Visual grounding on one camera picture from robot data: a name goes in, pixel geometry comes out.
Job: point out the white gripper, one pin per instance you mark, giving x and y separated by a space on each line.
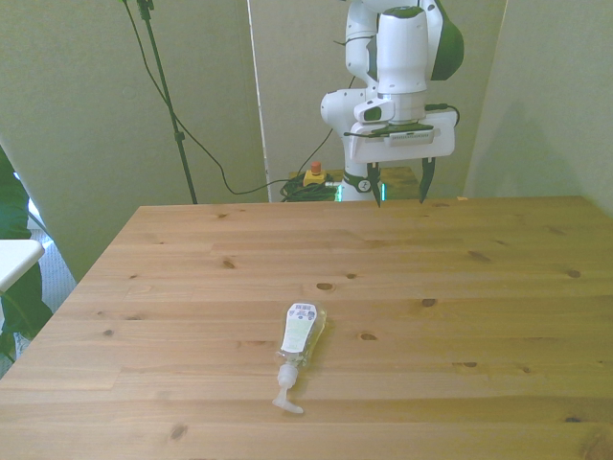
407 149

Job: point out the clear sanitizer pump bottle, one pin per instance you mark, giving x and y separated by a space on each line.
299 330

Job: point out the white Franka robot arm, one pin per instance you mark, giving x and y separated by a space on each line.
402 57

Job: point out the yellow emergency stop button box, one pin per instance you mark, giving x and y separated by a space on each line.
316 178

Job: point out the white partition board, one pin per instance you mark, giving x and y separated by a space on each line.
297 72

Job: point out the white side table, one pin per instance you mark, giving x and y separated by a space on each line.
16 261

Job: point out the wooden robot pedestal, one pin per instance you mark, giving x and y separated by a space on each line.
402 182

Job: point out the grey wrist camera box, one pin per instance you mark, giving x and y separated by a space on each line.
409 134

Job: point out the black camera stand pole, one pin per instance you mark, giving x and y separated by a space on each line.
165 91

